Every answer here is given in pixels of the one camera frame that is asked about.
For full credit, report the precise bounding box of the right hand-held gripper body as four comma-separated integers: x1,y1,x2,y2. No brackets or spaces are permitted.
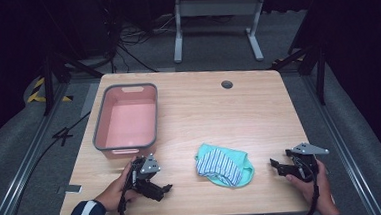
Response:
278,140,332,185

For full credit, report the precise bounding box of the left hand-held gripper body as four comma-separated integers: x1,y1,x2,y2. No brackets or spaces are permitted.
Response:
126,151,167,204

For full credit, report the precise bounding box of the teal striped cloth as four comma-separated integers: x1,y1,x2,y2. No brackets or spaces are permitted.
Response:
194,140,256,191

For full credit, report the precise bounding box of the pink plastic basin grey rim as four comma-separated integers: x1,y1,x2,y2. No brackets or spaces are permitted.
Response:
89,82,162,161

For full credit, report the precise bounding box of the person's right hand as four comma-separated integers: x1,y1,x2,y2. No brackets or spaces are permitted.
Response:
284,158,341,215

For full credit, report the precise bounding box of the person's left hand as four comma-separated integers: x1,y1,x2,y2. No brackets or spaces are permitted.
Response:
92,161,143,214

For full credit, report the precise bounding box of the grey floor tape patch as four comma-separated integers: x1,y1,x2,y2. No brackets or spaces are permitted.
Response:
56,182,84,196

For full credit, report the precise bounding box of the black metal stand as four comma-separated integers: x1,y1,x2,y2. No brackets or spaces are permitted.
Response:
39,47,107,118
267,40,331,110

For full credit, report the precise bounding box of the yellow black floor tape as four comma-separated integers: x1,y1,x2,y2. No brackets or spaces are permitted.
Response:
24,75,75,105

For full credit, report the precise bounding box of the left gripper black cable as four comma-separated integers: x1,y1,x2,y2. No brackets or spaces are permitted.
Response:
114,164,138,215

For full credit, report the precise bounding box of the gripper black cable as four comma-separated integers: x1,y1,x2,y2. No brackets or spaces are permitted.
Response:
114,164,138,215
262,171,322,215

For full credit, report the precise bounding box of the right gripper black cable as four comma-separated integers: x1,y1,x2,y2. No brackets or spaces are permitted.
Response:
262,171,322,215

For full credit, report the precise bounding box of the aluminium floor rail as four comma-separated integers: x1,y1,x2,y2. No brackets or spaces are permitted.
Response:
0,82,78,215
300,69,381,215

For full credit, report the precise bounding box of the grey table cable grommet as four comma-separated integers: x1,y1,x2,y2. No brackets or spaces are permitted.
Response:
220,79,234,91

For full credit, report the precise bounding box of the long black floor cable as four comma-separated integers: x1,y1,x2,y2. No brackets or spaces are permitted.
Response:
0,111,98,215

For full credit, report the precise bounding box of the tangle of floor cables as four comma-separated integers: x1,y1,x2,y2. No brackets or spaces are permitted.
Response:
104,11,180,76

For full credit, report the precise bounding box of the white metal desk frame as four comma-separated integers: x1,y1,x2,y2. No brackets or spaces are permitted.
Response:
170,0,271,68

